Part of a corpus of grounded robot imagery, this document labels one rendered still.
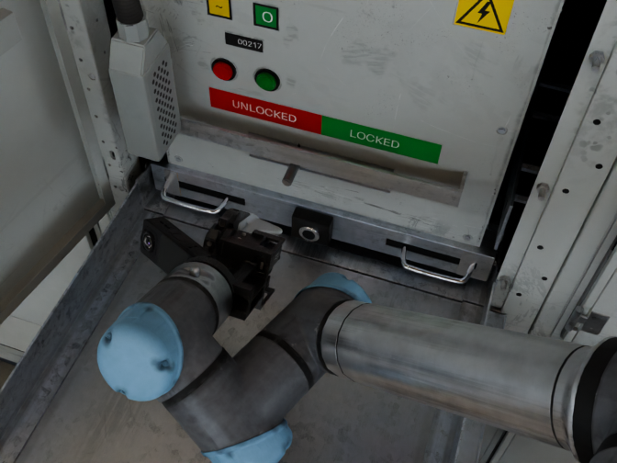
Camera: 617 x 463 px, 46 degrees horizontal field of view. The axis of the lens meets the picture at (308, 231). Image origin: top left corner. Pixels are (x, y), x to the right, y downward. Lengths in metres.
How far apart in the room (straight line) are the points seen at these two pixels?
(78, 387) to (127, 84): 0.41
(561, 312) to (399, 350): 0.51
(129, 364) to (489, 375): 0.30
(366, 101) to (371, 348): 0.39
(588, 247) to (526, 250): 0.08
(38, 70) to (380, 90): 0.44
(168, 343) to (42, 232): 0.56
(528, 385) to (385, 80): 0.47
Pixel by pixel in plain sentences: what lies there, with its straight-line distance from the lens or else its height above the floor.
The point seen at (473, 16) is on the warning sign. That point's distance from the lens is 0.83.
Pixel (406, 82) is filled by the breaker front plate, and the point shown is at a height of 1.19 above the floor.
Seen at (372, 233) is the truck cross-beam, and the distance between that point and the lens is 1.09.
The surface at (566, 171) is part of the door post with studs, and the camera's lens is 0.89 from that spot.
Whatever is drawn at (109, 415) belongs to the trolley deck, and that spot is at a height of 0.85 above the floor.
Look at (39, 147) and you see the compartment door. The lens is 1.09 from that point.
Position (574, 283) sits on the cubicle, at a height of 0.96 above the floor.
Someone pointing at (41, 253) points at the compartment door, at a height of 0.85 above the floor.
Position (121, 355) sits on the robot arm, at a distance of 0.65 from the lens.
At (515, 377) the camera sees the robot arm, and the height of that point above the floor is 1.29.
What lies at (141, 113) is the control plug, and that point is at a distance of 0.93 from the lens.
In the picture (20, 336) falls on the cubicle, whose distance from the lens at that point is 1.87.
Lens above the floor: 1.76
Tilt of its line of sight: 52 degrees down
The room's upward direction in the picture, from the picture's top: 2 degrees clockwise
